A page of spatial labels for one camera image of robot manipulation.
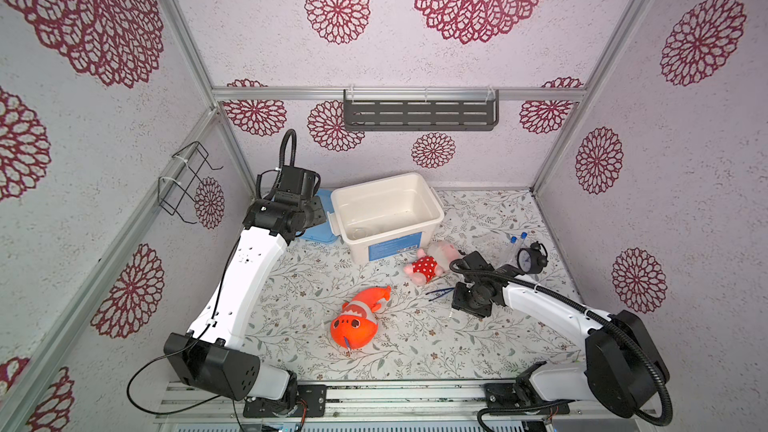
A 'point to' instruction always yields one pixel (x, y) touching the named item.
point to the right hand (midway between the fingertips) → (455, 301)
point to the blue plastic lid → (322, 231)
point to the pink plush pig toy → (430, 263)
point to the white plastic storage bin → (388, 218)
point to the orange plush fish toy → (356, 326)
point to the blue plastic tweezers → (445, 291)
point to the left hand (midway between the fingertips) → (311, 217)
